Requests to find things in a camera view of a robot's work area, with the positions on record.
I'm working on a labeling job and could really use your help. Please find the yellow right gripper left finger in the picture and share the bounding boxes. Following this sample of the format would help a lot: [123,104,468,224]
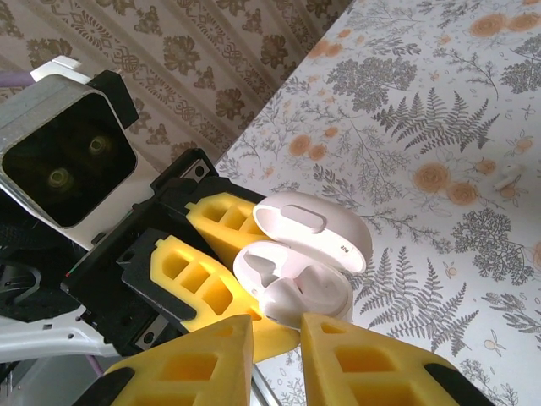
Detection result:
[84,315,254,406]

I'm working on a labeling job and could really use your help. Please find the white earbud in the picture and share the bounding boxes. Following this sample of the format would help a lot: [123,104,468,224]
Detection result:
[258,278,306,329]
[492,163,523,191]

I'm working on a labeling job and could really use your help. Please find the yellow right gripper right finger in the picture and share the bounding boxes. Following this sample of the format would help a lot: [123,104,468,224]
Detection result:
[298,312,502,406]

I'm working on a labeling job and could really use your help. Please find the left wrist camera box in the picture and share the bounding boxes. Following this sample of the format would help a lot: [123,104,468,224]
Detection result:
[0,54,156,253]

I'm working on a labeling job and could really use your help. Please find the white earbud charging case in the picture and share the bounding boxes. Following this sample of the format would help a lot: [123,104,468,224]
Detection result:
[232,192,375,331]

